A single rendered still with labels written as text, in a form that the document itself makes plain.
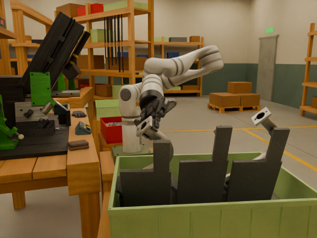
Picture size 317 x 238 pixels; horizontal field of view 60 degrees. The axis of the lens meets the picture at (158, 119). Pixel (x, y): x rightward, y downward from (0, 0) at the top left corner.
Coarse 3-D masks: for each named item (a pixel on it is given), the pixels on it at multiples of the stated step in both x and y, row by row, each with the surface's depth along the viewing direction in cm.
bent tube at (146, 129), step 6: (144, 120) 75; (150, 120) 73; (138, 126) 76; (144, 126) 76; (150, 126) 72; (138, 132) 74; (144, 132) 74; (150, 132) 74; (156, 132) 75; (156, 138) 75; (168, 138) 78; (144, 168) 86; (150, 168) 84
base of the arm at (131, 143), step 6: (126, 120) 132; (132, 120) 132; (126, 126) 133; (132, 126) 133; (126, 132) 133; (132, 132) 133; (126, 138) 134; (132, 138) 134; (138, 138) 135; (126, 144) 134; (132, 144) 134; (138, 144) 136; (126, 150) 135; (132, 150) 134; (138, 150) 136
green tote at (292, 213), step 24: (120, 168) 112; (288, 192) 96; (312, 192) 83; (120, 216) 72; (144, 216) 73; (168, 216) 74; (192, 216) 74; (216, 216) 75; (240, 216) 76; (264, 216) 77; (288, 216) 77; (312, 216) 78
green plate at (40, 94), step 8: (32, 72) 168; (40, 72) 169; (48, 72) 171; (32, 80) 168; (40, 80) 169; (48, 80) 170; (32, 88) 168; (40, 88) 169; (48, 88) 170; (32, 96) 167; (40, 96) 169; (48, 96) 170; (32, 104) 167; (40, 104) 168
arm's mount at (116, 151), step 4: (144, 144) 150; (112, 148) 144; (116, 148) 144; (120, 148) 143; (144, 148) 143; (148, 148) 142; (112, 152) 141; (116, 152) 136; (120, 152) 136; (124, 152) 136; (140, 152) 136; (144, 152) 135; (148, 152) 135; (152, 152) 135; (112, 156) 143; (116, 156) 130
